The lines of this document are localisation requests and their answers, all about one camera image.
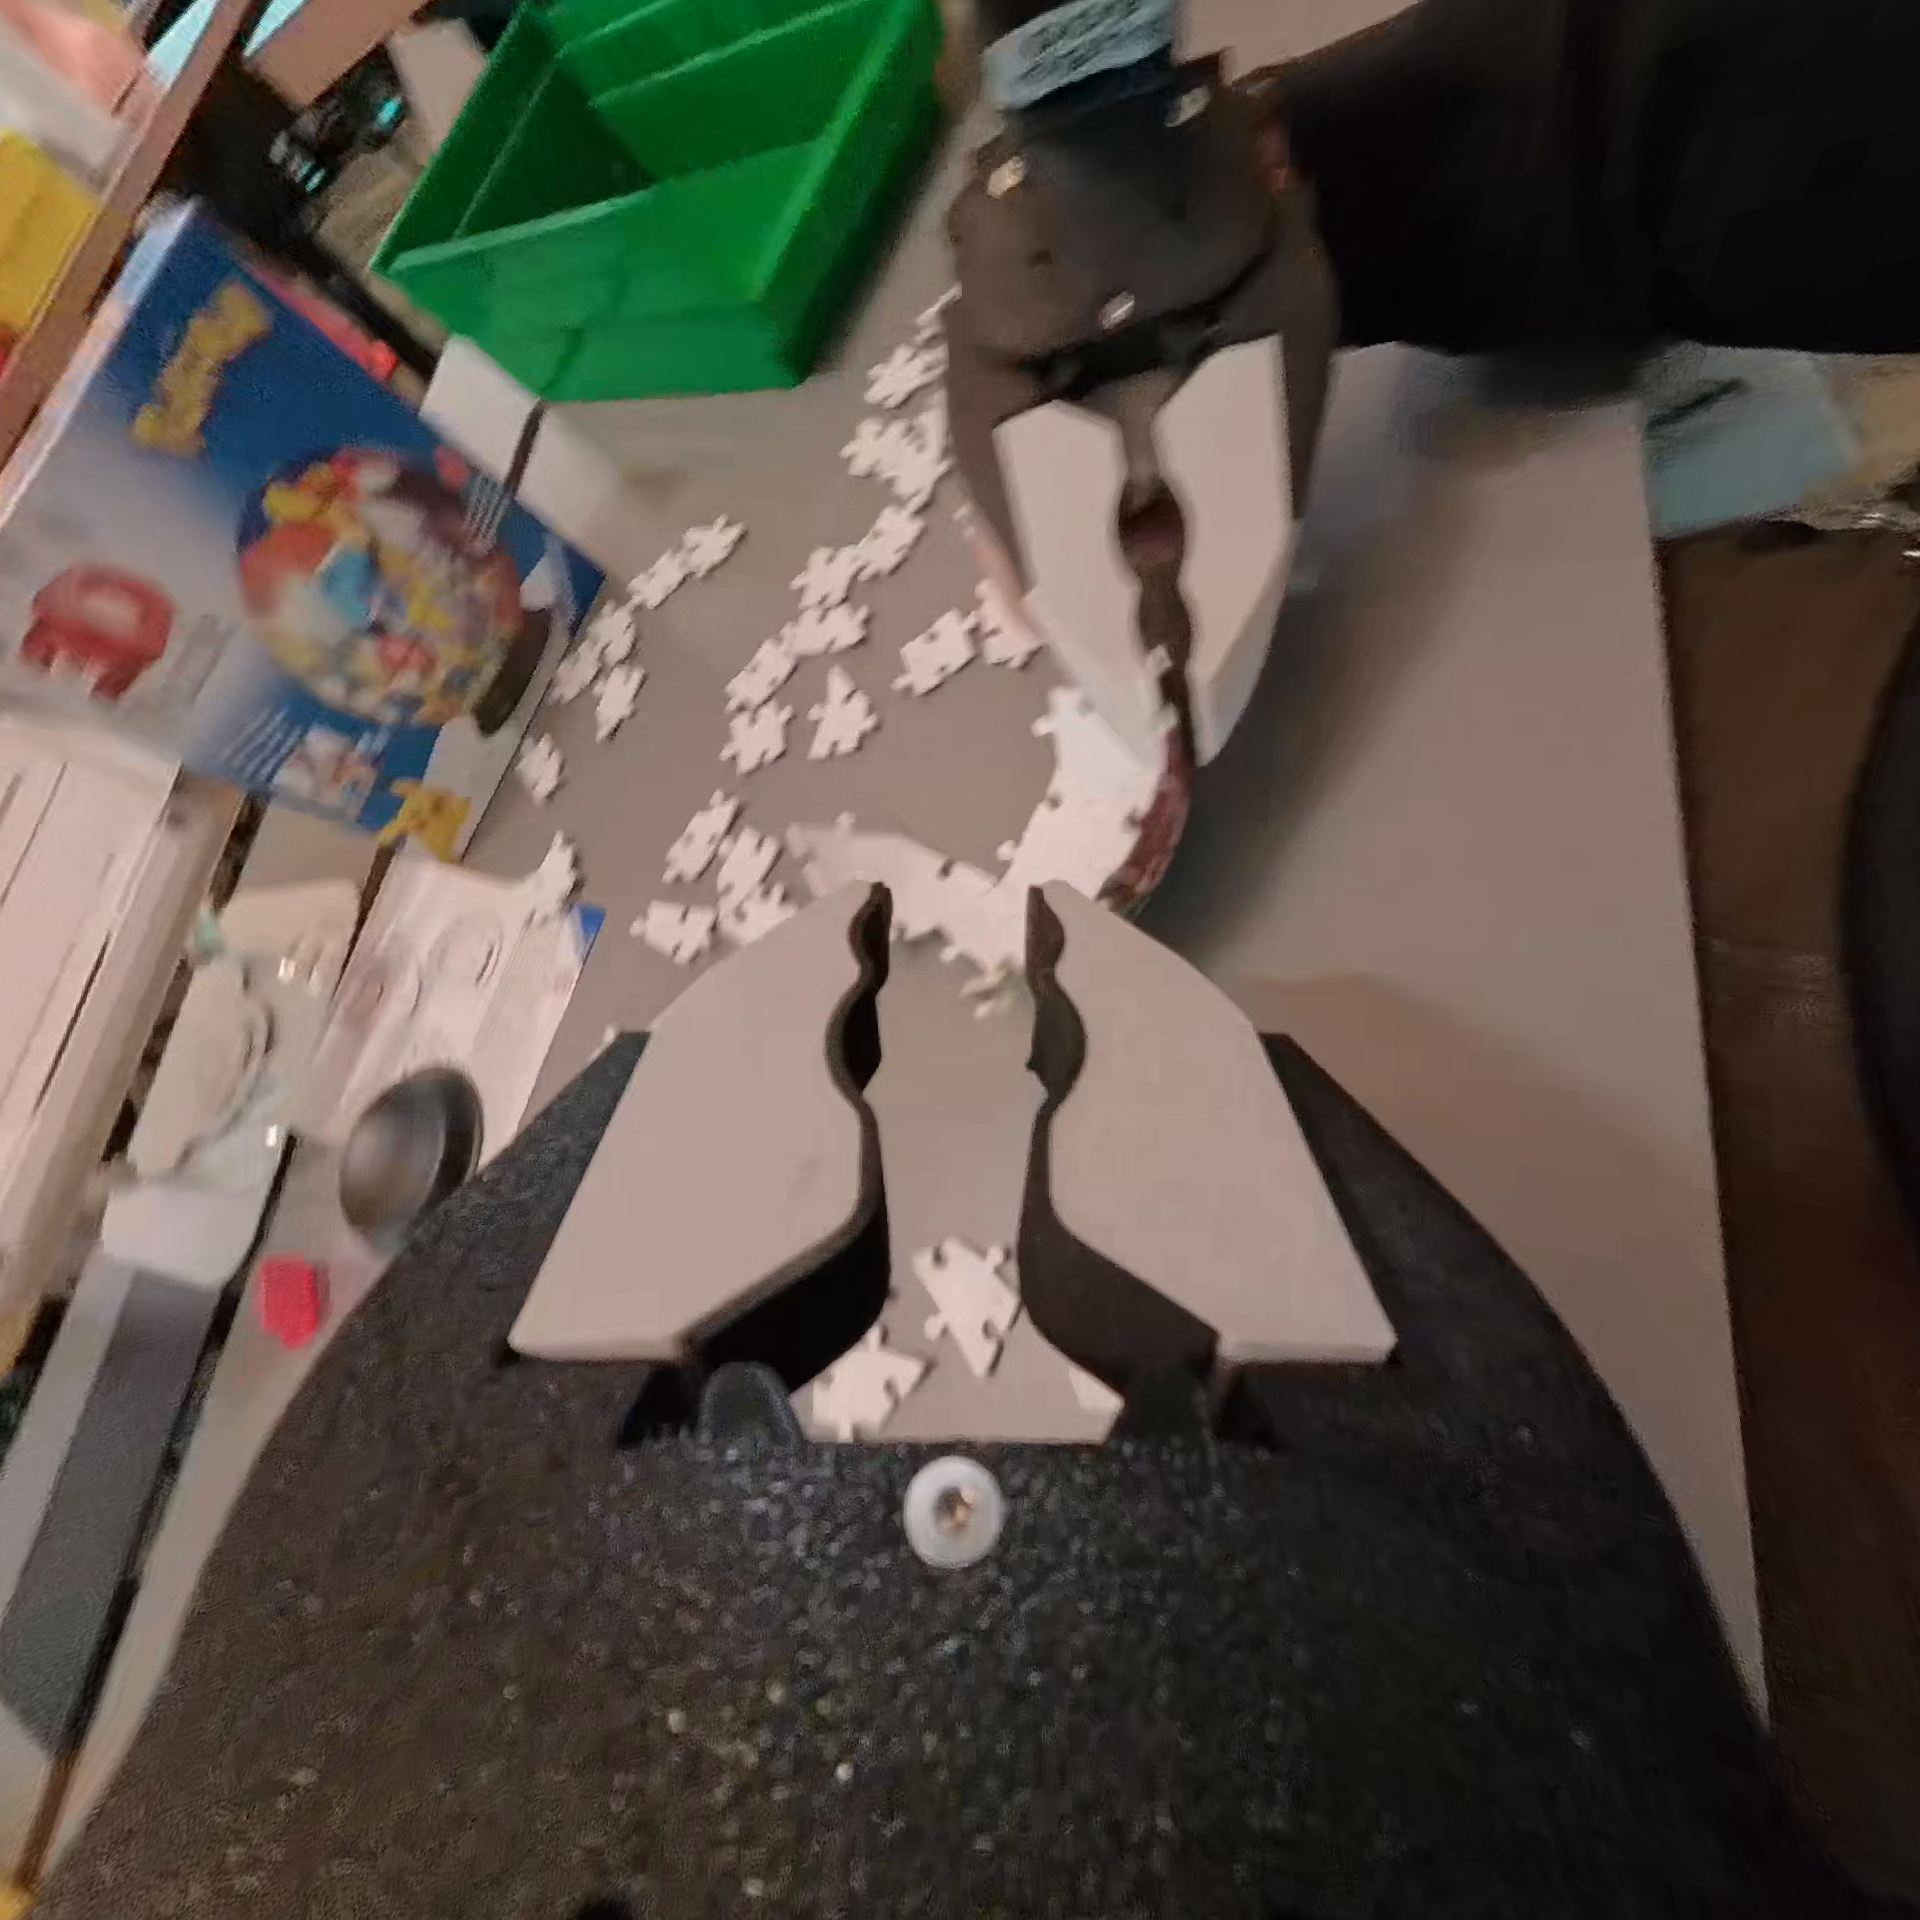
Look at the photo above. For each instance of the puzzle pieces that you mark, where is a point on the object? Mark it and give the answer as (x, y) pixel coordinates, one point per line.
(845, 716)

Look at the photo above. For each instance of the clear plastic bag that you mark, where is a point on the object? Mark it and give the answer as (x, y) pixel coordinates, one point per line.
(211, 1050)

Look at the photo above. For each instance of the pale blue sheet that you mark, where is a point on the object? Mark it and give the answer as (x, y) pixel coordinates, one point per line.
(1756, 452)

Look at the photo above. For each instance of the partly built puzzle ball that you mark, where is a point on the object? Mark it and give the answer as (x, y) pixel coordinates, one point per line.
(1102, 811)

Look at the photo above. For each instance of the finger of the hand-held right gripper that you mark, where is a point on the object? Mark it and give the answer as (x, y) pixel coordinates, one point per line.
(1072, 541)
(1237, 525)

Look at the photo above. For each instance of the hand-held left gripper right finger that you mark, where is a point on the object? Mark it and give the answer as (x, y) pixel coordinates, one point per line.
(1200, 1171)

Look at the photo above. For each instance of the round metal dish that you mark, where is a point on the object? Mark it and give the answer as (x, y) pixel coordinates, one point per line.
(405, 1155)

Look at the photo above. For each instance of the white storage box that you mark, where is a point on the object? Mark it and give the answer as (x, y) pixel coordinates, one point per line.
(76, 932)

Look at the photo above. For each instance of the small red plastic part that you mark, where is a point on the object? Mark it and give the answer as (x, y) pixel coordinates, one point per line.
(291, 1300)

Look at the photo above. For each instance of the blue puzzle ball box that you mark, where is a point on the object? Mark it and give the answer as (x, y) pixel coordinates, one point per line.
(195, 452)

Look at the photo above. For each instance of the wooden shelf frame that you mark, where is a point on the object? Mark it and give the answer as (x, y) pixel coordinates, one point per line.
(142, 166)

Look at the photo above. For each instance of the green plastic bin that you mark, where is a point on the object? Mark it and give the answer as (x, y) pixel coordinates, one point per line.
(600, 284)

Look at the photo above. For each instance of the yellow box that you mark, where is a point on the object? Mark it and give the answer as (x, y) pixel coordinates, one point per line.
(38, 226)

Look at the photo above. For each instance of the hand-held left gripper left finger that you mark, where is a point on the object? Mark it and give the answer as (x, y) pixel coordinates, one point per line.
(705, 1171)

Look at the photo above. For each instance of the white folded instruction leaflet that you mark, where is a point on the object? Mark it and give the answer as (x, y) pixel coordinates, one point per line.
(451, 974)

